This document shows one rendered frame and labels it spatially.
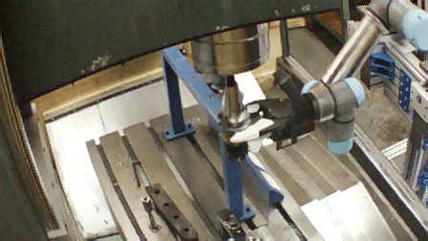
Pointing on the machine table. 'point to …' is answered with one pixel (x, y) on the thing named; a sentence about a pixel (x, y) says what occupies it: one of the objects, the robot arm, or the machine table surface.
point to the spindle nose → (230, 51)
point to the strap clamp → (229, 227)
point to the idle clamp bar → (171, 213)
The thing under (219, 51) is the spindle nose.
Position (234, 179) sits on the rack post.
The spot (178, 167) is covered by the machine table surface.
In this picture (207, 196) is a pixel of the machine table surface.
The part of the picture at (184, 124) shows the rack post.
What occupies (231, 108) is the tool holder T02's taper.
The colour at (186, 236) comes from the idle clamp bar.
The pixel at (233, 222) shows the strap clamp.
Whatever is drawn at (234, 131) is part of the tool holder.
